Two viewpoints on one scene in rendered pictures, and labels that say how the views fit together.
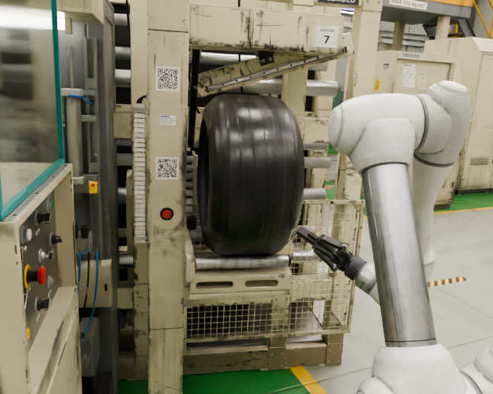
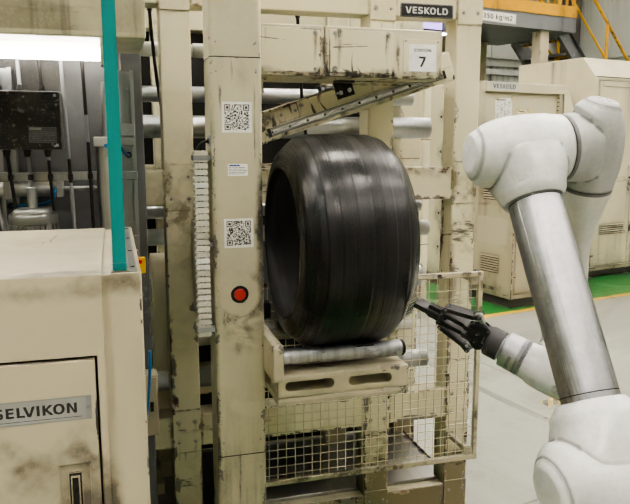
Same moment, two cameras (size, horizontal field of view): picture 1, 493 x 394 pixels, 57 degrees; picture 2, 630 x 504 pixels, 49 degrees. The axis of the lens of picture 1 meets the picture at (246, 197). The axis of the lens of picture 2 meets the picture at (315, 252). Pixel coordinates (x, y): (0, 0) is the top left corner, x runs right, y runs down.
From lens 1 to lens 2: 0.35 m
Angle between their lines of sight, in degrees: 7
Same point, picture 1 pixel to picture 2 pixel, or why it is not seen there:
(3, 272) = (126, 333)
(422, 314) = (601, 360)
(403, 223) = (567, 259)
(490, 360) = not seen: outside the picture
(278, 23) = (360, 43)
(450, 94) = (602, 110)
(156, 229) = (226, 316)
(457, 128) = (613, 149)
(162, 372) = not seen: outside the picture
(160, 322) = (234, 446)
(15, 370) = (135, 459)
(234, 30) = (306, 54)
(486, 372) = not seen: outside the picture
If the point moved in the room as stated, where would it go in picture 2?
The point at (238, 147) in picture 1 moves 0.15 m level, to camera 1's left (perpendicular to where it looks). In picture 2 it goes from (336, 197) to (273, 197)
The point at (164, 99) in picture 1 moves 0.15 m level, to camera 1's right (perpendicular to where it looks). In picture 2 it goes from (233, 143) to (293, 143)
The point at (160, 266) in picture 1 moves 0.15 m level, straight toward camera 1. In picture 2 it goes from (233, 366) to (243, 385)
